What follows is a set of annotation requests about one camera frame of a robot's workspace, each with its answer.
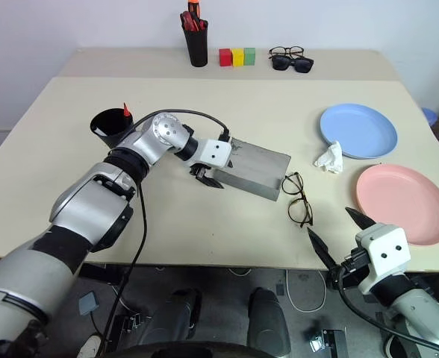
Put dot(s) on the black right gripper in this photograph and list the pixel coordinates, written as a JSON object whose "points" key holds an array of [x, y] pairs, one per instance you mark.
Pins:
{"points": [[350, 270]]}

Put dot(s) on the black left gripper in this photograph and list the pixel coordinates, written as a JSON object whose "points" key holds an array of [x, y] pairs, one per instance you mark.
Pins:
{"points": [[198, 169]]}

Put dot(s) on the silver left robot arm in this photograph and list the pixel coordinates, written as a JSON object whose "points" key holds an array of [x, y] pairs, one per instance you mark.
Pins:
{"points": [[85, 205]]}

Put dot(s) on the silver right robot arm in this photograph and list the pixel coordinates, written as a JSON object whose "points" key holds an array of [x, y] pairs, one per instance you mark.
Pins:
{"points": [[425, 313]]}

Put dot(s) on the grey glasses case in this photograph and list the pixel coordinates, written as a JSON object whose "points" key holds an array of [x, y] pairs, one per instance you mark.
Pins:
{"points": [[260, 164]]}

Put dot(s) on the short black cup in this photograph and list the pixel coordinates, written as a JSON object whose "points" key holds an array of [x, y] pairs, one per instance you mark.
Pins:
{"points": [[109, 128]]}

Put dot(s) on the pink plate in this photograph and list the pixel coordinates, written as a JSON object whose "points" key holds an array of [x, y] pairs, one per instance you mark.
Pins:
{"points": [[402, 205]]}

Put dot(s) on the white crumpled tissue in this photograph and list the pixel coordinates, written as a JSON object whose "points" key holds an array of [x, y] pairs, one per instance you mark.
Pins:
{"points": [[331, 158]]}

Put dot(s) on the blue plate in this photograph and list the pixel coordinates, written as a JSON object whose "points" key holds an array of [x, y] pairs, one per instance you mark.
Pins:
{"points": [[357, 128]]}

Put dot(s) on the black metal clamp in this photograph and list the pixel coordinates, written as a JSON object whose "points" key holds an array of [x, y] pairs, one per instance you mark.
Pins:
{"points": [[128, 328], [327, 339]]}

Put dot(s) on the red marker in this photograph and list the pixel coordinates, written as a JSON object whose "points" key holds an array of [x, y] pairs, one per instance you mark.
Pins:
{"points": [[186, 20], [125, 110], [202, 24]]}

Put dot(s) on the dark rounded shape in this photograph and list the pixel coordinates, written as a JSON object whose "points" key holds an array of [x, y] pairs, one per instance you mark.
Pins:
{"points": [[178, 317], [268, 320]]}

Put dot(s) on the red block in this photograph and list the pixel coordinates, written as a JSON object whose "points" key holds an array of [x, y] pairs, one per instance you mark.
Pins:
{"points": [[225, 57]]}

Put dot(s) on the yellow block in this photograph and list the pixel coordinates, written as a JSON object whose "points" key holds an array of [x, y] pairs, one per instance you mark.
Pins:
{"points": [[238, 58]]}

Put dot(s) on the green block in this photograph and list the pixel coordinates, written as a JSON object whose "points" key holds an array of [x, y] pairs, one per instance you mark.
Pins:
{"points": [[249, 56]]}

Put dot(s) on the tall black pen holder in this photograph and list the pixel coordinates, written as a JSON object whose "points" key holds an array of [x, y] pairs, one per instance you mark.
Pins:
{"points": [[197, 48]]}

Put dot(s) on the black sunglasses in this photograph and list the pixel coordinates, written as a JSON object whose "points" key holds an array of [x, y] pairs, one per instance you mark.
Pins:
{"points": [[281, 63]]}

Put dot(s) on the blue round lid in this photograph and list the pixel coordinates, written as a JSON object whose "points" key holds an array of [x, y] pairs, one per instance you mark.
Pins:
{"points": [[429, 116]]}

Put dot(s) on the grey square pad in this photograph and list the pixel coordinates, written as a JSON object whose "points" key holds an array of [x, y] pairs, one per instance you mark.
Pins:
{"points": [[89, 303]]}

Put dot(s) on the orange-capped marker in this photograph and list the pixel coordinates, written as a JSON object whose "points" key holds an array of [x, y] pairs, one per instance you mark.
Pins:
{"points": [[193, 6]]}

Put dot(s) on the white shoe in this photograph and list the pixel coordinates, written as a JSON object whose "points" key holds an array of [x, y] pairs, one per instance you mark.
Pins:
{"points": [[89, 347]]}

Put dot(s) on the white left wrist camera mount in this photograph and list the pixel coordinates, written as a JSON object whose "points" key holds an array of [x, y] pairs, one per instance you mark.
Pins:
{"points": [[214, 151]]}

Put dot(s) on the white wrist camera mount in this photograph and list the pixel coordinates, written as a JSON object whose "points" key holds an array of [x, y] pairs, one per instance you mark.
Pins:
{"points": [[385, 250], [214, 151]]}

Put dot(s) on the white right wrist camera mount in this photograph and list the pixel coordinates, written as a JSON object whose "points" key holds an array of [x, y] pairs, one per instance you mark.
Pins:
{"points": [[385, 250]]}

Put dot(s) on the tortoiseshell thin-frame glasses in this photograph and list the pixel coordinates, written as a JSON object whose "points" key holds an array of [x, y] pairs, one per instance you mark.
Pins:
{"points": [[292, 183]]}

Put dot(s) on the black thin-frame glasses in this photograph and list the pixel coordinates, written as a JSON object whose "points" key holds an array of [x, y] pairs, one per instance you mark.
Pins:
{"points": [[279, 51]]}

